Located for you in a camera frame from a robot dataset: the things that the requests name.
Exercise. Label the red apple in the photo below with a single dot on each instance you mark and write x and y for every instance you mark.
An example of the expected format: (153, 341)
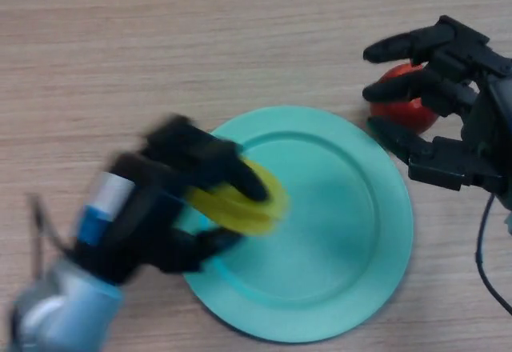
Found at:
(408, 114)

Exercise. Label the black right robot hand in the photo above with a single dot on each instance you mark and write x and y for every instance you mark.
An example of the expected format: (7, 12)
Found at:
(488, 128)

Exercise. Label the green round plate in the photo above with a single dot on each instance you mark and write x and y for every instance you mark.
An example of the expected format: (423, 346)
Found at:
(332, 240)

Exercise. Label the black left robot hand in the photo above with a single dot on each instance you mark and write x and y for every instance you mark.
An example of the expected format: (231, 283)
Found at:
(144, 216)

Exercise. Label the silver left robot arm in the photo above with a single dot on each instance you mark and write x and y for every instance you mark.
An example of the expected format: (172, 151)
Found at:
(60, 312)

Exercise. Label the yellow starfruit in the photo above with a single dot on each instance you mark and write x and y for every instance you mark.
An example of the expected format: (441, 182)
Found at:
(248, 216)

